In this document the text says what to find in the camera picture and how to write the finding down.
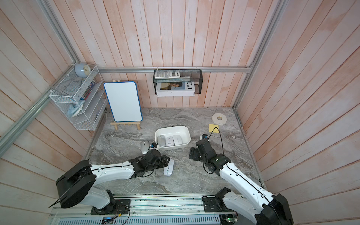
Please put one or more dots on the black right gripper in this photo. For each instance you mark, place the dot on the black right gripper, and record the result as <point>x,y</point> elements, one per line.
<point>196,150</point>

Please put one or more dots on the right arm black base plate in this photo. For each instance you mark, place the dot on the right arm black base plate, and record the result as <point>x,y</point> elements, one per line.
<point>213,204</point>

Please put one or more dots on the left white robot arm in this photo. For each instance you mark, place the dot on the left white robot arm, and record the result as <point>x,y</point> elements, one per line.
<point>78,185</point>

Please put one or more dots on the white glossy mouse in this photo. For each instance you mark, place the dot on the white glossy mouse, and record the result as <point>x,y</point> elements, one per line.
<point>177,140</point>

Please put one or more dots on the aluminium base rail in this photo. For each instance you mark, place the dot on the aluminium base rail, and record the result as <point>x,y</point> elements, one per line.
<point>150,210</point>

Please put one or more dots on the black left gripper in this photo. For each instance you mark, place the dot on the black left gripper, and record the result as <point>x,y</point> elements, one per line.
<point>163,162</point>

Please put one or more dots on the white plastic storage box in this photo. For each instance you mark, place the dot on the white plastic storage box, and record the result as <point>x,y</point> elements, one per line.
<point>181,131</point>

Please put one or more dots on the silver mouse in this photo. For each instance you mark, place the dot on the silver mouse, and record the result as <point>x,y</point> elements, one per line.
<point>161,141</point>
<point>145,146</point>

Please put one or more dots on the white mouse with logo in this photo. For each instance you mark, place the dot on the white mouse with logo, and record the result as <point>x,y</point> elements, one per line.
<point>169,141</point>

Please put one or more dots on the yellow sticky note pad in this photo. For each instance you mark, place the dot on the yellow sticky note pad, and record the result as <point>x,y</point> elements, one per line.
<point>214,128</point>

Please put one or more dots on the white calculator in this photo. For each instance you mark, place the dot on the white calculator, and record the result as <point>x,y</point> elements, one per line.
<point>159,75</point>

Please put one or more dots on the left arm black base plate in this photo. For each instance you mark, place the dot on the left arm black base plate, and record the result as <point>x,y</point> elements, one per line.
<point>121,206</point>

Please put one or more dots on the magazine with portrait cover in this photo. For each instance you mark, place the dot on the magazine with portrait cover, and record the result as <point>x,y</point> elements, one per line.
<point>175,89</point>

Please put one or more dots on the black wire wall basket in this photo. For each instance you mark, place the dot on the black wire wall basket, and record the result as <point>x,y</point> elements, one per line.
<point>187,75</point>

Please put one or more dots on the small wooden easel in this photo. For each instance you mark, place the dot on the small wooden easel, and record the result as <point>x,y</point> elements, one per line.
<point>116,124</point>

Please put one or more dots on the light blue item in shelf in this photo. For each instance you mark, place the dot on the light blue item in shelf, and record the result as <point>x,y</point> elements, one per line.
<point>75,109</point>

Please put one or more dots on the blue framed whiteboard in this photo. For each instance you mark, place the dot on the blue framed whiteboard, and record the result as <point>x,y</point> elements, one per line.
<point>124,101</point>

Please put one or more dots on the white tape roll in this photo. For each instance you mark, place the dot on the white tape roll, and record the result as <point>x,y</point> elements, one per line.
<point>219,119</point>

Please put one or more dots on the white wire mesh shelf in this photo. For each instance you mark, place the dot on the white wire mesh shelf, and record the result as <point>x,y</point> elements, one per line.
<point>71,88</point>

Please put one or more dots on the pale blue globe lamp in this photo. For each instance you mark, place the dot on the pale blue globe lamp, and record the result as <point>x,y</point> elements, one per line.
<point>82,70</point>

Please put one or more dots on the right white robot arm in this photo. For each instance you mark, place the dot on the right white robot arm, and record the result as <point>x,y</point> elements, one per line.
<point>255,203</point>

